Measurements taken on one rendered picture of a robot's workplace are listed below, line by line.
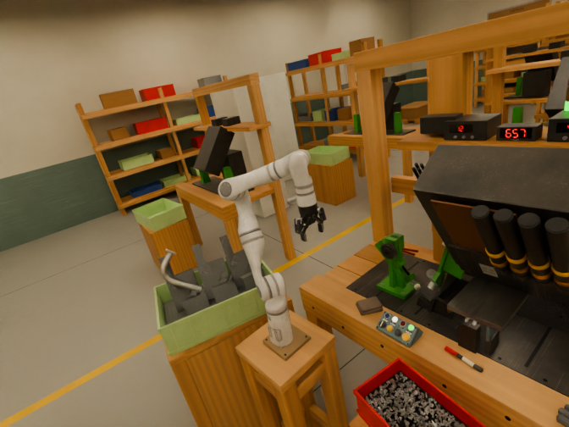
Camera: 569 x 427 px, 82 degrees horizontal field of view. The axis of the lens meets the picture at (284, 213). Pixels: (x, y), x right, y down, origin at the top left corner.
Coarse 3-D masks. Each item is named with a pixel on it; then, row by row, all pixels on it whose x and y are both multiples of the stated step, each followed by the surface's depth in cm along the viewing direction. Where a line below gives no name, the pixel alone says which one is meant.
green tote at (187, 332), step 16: (272, 272) 175; (160, 288) 186; (256, 288) 164; (160, 304) 179; (224, 304) 160; (240, 304) 163; (256, 304) 167; (160, 320) 159; (192, 320) 155; (208, 320) 158; (224, 320) 163; (240, 320) 166; (176, 336) 154; (192, 336) 158; (208, 336) 161; (176, 352) 157
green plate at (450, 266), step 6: (444, 252) 119; (444, 258) 120; (450, 258) 119; (444, 264) 122; (450, 264) 120; (456, 264) 118; (438, 270) 124; (444, 270) 126; (450, 270) 121; (456, 270) 119; (462, 270) 117; (456, 276) 120; (462, 276) 119
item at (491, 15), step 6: (534, 0) 824; (540, 0) 815; (546, 0) 806; (516, 6) 858; (522, 6) 847; (528, 6) 837; (534, 6) 828; (540, 6) 819; (492, 12) 904; (498, 12) 893; (504, 12) 883; (510, 12) 872; (516, 12) 862; (492, 18) 909
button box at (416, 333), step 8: (384, 312) 132; (384, 320) 130; (392, 320) 128; (400, 320) 127; (376, 328) 131; (384, 328) 129; (400, 328) 125; (416, 328) 121; (392, 336) 125; (400, 336) 123; (416, 336) 122; (408, 344) 120
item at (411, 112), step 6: (414, 102) 1003; (420, 102) 979; (426, 102) 956; (402, 108) 931; (408, 108) 915; (414, 108) 901; (420, 108) 906; (426, 108) 922; (402, 114) 938; (408, 114) 922; (414, 114) 908; (420, 114) 911; (426, 114) 928; (402, 120) 941; (408, 120) 927; (414, 120) 913
